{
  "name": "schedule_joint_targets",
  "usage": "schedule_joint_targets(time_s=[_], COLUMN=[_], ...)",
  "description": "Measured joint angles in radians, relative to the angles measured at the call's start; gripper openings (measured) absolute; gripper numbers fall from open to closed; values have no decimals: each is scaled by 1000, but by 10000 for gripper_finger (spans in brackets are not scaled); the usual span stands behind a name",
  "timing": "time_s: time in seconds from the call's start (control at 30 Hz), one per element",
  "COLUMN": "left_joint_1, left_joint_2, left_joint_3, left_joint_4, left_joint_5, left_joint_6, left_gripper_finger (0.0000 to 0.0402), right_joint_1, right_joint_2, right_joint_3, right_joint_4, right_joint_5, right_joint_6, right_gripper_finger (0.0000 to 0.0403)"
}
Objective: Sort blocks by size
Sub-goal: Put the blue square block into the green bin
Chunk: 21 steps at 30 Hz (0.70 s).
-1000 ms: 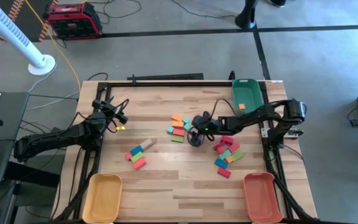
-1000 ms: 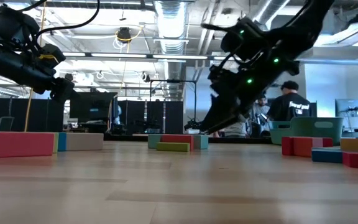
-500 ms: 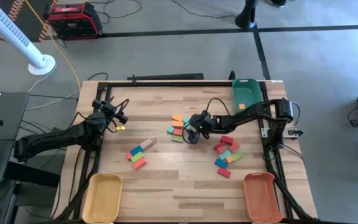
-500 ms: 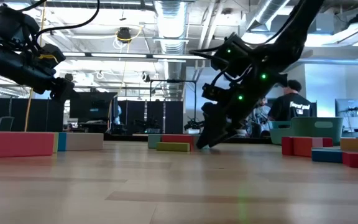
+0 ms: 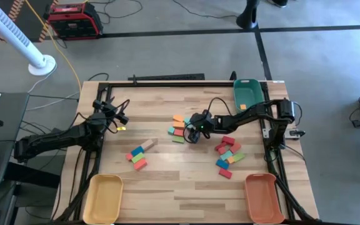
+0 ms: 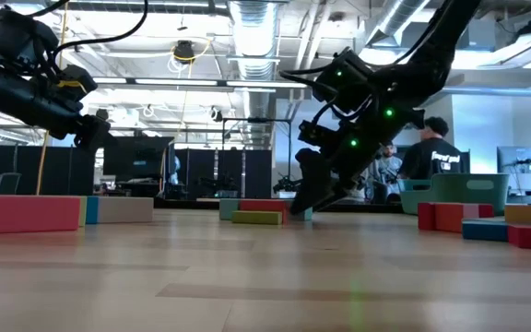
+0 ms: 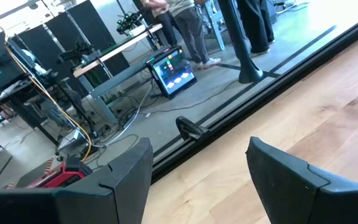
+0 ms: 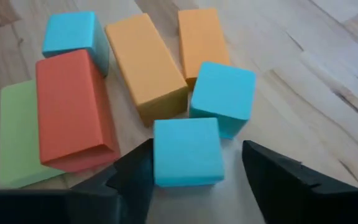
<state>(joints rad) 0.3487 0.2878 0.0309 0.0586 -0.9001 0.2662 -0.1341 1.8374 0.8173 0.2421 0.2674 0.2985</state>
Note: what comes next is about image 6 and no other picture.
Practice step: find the large beige block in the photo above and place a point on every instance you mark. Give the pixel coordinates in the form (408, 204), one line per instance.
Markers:
(125, 210)

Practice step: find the medium blue block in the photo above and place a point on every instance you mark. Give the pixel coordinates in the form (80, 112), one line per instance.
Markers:
(484, 231)

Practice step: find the large red block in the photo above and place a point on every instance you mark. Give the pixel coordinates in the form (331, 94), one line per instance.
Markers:
(265, 205)
(32, 214)

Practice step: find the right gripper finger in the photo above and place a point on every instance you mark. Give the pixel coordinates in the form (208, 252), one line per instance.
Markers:
(316, 177)
(337, 193)

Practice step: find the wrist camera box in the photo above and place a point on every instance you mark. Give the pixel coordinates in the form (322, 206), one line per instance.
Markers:
(79, 78)
(316, 134)

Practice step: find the large blue block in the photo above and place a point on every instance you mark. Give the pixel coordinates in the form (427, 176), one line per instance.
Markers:
(92, 211)

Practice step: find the green plastic bin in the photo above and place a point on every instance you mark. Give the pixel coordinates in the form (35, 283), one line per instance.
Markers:
(454, 189)

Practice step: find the ceiling light strip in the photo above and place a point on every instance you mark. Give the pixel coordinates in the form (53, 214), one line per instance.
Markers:
(178, 82)
(109, 80)
(265, 85)

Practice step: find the grey ceiling pipe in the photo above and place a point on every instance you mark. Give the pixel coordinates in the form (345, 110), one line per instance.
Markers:
(500, 92)

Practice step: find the grey office chair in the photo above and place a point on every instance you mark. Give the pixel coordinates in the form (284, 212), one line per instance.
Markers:
(7, 184)

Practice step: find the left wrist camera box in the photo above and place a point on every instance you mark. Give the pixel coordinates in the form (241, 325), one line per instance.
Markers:
(79, 78)

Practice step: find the person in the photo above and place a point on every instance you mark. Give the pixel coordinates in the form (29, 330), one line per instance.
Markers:
(387, 170)
(431, 159)

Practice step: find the black table frame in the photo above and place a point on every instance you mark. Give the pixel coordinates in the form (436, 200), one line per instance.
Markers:
(187, 203)

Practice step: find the large black monitor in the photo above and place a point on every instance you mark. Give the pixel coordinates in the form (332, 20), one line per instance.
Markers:
(138, 152)

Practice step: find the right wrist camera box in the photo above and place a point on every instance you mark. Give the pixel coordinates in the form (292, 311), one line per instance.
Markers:
(316, 134)

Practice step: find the large green block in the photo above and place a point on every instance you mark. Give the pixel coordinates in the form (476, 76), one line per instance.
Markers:
(83, 212)

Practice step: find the medium teal block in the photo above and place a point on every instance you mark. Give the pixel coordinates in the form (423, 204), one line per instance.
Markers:
(228, 207)

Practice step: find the black background robot arm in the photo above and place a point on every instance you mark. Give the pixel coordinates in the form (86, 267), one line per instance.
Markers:
(219, 183)
(286, 184)

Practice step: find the black ceiling spotlight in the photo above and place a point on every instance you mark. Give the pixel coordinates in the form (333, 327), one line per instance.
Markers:
(216, 115)

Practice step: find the small teal block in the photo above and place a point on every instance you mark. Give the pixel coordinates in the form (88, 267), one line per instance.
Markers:
(308, 214)

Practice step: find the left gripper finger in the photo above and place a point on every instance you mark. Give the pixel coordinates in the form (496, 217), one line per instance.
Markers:
(91, 142)
(95, 125)

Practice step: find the black round ceiling device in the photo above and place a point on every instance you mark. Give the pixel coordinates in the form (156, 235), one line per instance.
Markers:
(184, 50)

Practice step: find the black tube frame stand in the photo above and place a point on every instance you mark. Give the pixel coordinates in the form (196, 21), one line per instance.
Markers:
(256, 120)

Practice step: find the medium green block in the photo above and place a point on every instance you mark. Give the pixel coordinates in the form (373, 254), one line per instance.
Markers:
(256, 218)

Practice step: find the silver round ceiling duct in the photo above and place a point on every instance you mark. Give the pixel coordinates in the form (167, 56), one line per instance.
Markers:
(397, 20)
(252, 32)

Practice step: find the black partition panel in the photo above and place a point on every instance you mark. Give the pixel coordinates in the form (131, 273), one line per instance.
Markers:
(256, 170)
(62, 170)

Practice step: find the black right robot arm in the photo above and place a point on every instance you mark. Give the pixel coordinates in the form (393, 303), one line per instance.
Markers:
(422, 69)

